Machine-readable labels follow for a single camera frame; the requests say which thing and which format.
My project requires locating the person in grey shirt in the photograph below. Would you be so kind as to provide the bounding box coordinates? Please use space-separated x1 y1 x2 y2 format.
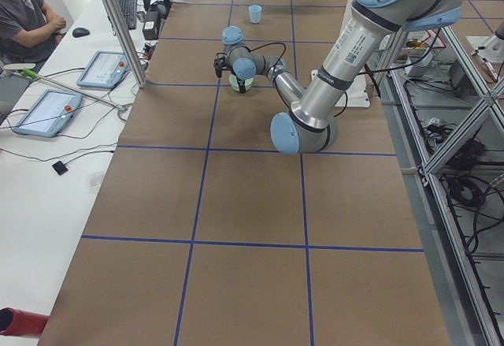
1 0 66 65

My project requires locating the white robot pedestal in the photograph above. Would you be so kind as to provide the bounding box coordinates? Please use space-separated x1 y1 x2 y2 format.
310 69 371 108

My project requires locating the aluminium frame post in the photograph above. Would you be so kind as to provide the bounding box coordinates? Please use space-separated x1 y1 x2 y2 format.
102 0 146 88

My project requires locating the thin metal rod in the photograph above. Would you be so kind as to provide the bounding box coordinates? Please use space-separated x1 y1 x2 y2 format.
3 65 134 113

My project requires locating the far teach pendant tablet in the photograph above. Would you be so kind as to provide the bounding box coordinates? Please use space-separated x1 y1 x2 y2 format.
76 50 129 89

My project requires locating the light blue plastic cup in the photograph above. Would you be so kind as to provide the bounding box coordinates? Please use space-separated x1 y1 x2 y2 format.
248 5 262 24

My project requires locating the aluminium side frame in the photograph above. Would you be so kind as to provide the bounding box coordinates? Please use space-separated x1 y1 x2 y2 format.
387 0 504 346

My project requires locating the near teach pendant tablet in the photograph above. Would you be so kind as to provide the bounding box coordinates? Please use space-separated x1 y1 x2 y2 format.
13 89 83 138

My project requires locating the teach pendant tablet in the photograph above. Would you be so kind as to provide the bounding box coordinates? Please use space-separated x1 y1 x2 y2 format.
13 89 83 138
76 50 129 89

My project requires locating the black power adapter box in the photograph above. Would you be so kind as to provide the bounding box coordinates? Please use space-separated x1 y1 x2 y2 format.
143 11 161 41

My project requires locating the black keyboard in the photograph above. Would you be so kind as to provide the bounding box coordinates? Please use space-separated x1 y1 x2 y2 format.
117 0 137 30

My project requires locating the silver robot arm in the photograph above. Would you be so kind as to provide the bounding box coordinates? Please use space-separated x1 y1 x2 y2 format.
213 0 462 154

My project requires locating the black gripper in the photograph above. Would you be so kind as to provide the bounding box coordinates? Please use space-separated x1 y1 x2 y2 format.
230 73 246 94

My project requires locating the black computer mouse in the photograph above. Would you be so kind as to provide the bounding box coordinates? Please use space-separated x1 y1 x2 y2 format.
72 27 91 39

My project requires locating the red cylinder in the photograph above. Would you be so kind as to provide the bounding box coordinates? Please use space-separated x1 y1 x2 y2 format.
1 307 49 338

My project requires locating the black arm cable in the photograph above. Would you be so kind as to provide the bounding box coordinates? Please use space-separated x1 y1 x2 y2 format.
247 42 287 75

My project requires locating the small black square device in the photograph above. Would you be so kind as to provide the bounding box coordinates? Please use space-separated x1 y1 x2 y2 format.
51 161 69 176

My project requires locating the light green ceramic bowl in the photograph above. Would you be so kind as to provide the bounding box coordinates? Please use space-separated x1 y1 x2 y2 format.
228 74 254 94

